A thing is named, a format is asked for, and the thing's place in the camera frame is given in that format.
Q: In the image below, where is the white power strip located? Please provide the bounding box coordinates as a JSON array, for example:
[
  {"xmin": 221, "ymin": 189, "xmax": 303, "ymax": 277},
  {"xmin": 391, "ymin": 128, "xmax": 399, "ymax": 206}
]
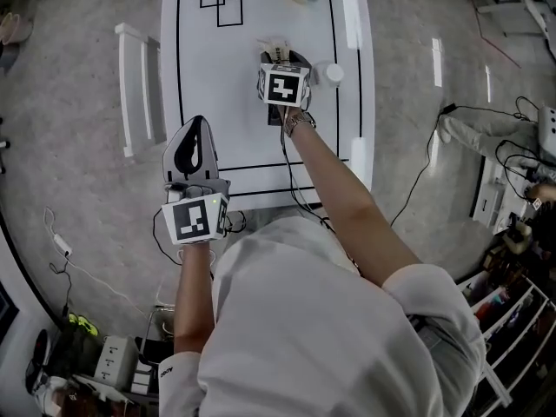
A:
[{"xmin": 53, "ymin": 233, "xmax": 74, "ymax": 256}]

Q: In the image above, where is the white long counter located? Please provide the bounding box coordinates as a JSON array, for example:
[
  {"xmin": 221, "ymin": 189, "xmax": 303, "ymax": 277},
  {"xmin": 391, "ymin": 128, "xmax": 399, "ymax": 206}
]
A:
[{"xmin": 0, "ymin": 206, "xmax": 64, "ymax": 417}]

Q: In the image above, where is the clear snack packet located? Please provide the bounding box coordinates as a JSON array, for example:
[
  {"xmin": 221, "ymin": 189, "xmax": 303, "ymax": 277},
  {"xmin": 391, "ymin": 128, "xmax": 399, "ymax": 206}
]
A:
[{"xmin": 255, "ymin": 36, "xmax": 291, "ymax": 65}]

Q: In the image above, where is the person's right forearm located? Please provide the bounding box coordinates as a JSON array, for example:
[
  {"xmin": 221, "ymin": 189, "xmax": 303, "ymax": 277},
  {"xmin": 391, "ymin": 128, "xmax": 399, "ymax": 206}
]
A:
[{"xmin": 284, "ymin": 122, "xmax": 425, "ymax": 288}]

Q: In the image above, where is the person's left forearm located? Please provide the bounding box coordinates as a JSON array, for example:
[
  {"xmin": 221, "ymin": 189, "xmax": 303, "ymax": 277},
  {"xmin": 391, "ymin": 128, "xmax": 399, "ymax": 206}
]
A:
[{"xmin": 172, "ymin": 241, "xmax": 217, "ymax": 355}]

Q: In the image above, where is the silver wristwatch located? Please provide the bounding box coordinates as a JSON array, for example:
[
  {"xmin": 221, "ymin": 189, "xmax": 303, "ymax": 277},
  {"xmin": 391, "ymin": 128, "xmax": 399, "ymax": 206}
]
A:
[{"xmin": 281, "ymin": 109, "xmax": 317, "ymax": 138}]

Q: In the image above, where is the white wooden chair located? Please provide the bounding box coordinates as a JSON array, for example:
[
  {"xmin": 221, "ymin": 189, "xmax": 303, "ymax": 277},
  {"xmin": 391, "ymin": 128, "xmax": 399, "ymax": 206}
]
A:
[{"xmin": 114, "ymin": 22, "xmax": 169, "ymax": 159}]

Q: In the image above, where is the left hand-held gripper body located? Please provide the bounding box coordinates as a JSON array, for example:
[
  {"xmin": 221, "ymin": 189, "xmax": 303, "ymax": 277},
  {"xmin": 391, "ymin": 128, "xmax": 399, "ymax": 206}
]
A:
[{"xmin": 160, "ymin": 177, "xmax": 232, "ymax": 246}]

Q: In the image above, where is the white box with black icons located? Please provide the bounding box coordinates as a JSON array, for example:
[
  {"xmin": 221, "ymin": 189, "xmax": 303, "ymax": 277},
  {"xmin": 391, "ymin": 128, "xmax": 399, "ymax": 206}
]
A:
[{"xmin": 93, "ymin": 334, "xmax": 141, "ymax": 385}]

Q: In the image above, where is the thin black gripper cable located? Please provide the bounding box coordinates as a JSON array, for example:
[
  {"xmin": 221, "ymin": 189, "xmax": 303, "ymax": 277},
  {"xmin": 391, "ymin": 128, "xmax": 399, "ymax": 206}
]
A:
[
  {"xmin": 280, "ymin": 106, "xmax": 338, "ymax": 234},
  {"xmin": 151, "ymin": 208, "xmax": 183, "ymax": 268}
]

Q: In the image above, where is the beige plastic bucket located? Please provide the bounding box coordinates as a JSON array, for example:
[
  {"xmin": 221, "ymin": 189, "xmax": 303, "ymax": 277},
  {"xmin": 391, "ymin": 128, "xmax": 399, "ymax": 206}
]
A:
[{"xmin": 0, "ymin": 11, "xmax": 35, "ymax": 46}]

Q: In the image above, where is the black power cable with adapter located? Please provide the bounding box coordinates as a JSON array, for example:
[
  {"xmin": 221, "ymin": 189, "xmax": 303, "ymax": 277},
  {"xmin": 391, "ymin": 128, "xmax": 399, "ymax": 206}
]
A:
[{"xmin": 389, "ymin": 102, "xmax": 458, "ymax": 228}]

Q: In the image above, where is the white low cabinet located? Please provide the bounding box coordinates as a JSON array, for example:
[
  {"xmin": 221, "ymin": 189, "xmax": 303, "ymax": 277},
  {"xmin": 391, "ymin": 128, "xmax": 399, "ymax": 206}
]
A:
[{"xmin": 470, "ymin": 154, "xmax": 542, "ymax": 235}]

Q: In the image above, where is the white table with black lines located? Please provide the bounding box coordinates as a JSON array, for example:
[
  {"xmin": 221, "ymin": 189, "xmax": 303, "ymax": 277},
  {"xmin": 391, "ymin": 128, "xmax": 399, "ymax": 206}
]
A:
[{"xmin": 159, "ymin": 0, "xmax": 377, "ymax": 212}]

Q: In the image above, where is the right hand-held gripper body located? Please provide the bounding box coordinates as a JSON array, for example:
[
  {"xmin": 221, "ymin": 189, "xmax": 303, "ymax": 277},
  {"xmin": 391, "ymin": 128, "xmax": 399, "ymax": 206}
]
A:
[{"xmin": 258, "ymin": 61, "xmax": 313, "ymax": 126}]

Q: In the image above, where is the person's white shirt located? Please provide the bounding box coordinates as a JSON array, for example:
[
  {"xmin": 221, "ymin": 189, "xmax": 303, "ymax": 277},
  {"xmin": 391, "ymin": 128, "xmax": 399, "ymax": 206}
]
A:
[{"xmin": 158, "ymin": 215, "xmax": 487, "ymax": 417}]

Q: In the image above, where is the clear plastic bottle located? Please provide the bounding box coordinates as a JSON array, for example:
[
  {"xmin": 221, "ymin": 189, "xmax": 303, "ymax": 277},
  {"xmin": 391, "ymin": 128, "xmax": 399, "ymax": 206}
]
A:
[{"xmin": 311, "ymin": 61, "xmax": 346, "ymax": 89}]

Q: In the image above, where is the white shelving unit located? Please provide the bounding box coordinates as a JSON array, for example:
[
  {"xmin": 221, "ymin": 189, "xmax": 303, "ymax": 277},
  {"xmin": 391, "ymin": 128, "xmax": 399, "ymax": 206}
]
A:
[{"xmin": 455, "ymin": 271, "xmax": 556, "ymax": 410}]

